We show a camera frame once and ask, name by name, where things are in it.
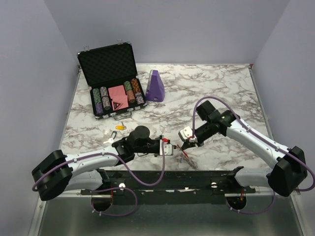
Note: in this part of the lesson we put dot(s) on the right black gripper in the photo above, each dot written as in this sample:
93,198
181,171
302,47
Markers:
188,143

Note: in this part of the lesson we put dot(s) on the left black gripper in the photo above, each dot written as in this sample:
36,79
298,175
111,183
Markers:
158,139

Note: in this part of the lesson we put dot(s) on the key with black tag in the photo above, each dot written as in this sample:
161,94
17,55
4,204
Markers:
110,140
177,147

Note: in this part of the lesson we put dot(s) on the metal key organizer red handle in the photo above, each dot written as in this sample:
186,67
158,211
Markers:
185,158

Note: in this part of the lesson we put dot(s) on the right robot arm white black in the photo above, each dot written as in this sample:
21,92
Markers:
286,166

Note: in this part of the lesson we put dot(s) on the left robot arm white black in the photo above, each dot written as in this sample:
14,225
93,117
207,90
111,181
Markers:
59,172

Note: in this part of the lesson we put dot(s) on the key with yellow tag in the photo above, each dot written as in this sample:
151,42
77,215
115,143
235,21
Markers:
120,127

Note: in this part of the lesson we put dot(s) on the purple metronome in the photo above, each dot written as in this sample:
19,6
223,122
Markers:
155,90

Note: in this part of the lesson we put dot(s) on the pink playing card deck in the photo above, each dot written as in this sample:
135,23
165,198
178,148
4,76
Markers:
118,94

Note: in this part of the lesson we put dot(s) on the black poker chip case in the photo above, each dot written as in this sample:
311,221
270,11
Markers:
107,67

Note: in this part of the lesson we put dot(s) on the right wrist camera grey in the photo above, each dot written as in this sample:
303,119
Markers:
185,134

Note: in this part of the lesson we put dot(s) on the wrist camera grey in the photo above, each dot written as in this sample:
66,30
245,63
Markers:
166,149
185,134

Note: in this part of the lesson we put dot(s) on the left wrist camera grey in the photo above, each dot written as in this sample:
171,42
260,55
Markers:
166,149

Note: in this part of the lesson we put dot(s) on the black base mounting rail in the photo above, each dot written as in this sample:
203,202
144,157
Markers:
175,188

